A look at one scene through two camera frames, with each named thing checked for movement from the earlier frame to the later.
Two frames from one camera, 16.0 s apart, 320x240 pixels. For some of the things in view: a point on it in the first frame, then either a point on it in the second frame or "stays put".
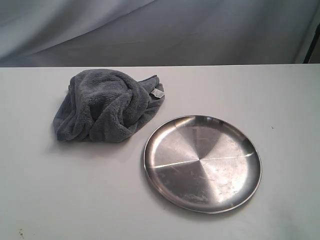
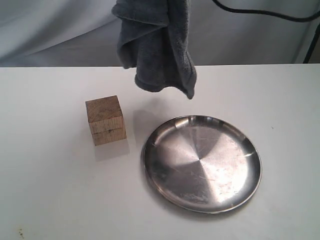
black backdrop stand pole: (313, 44) stays put
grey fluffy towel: (106, 105) → (154, 35)
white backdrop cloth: (105, 33) stays put
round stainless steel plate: (203, 164) stays put
